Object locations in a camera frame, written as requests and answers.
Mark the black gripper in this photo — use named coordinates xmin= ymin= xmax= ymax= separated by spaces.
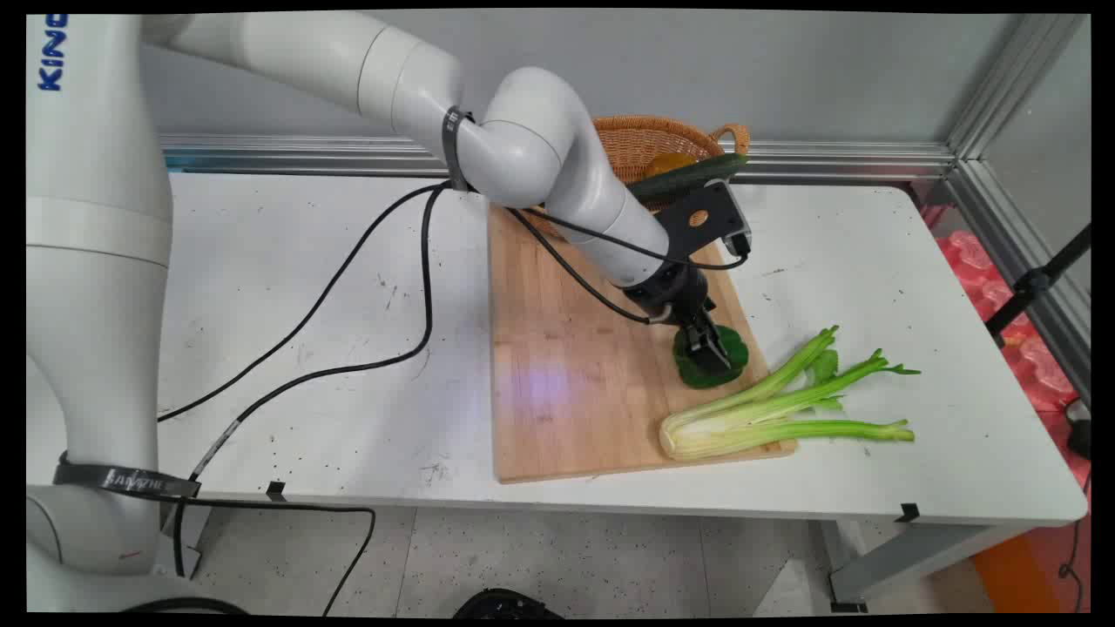
xmin=624 ymin=263 xmax=733 ymax=367

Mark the green bell pepper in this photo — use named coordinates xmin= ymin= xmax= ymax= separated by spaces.
xmin=671 ymin=324 xmax=750 ymax=390

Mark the dark green cucumber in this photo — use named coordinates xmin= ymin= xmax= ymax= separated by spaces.
xmin=627 ymin=152 xmax=750 ymax=202

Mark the celery bunch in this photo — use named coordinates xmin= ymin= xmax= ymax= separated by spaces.
xmin=659 ymin=325 xmax=922 ymax=462

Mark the bamboo cutting board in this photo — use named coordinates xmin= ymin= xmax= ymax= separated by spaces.
xmin=486 ymin=205 xmax=799 ymax=485

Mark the yellow brown round vegetable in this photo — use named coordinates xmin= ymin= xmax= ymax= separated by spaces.
xmin=645 ymin=152 xmax=699 ymax=180

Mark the woven wicker basket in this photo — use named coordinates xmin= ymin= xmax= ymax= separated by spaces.
xmin=523 ymin=116 xmax=751 ymax=241

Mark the grey table leg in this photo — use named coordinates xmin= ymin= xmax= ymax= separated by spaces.
xmin=161 ymin=503 xmax=214 ymax=580
xmin=823 ymin=520 xmax=1037 ymax=613

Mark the black round floor object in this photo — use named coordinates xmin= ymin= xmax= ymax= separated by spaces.
xmin=453 ymin=588 xmax=565 ymax=619

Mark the black tripod leg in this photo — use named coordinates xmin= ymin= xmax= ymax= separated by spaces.
xmin=984 ymin=225 xmax=1091 ymax=347

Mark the red bubble wrap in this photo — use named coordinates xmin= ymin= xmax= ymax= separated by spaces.
xmin=922 ymin=205 xmax=1091 ymax=515

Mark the small black device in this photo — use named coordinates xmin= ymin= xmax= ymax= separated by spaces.
xmin=1064 ymin=398 xmax=1091 ymax=460

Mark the orange floor object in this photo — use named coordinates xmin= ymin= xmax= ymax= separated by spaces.
xmin=971 ymin=522 xmax=1090 ymax=613

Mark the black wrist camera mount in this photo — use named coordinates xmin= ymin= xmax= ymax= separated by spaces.
xmin=653 ymin=179 xmax=752 ymax=262

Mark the black cable with white label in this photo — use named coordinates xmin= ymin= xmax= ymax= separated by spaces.
xmin=170 ymin=185 xmax=673 ymax=577

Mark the short aluminium frame rail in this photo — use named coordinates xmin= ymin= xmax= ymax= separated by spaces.
xmin=945 ymin=159 xmax=1091 ymax=406

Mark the black forearm velcro strap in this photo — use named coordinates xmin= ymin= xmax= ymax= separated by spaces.
xmin=442 ymin=104 xmax=477 ymax=193

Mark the thin black cable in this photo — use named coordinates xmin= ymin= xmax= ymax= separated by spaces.
xmin=157 ymin=180 xmax=752 ymax=423

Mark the aluminium frame post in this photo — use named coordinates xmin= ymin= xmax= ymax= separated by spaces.
xmin=948 ymin=13 xmax=1085 ymax=163

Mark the long aluminium frame rail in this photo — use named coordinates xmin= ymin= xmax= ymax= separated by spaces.
xmin=159 ymin=133 xmax=956 ymax=184

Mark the black floor cable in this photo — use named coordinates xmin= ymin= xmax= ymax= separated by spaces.
xmin=174 ymin=496 xmax=377 ymax=617

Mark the black printed velcro strap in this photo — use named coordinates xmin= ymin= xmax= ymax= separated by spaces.
xmin=52 ymin=453 xmax=203 ymax=502

